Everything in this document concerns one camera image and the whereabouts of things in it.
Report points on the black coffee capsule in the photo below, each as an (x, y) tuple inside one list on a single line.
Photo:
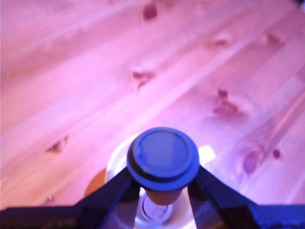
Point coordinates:
[(163, 157)]

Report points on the white mug with cartoon print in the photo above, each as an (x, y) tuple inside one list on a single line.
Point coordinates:
[(114, 164)]

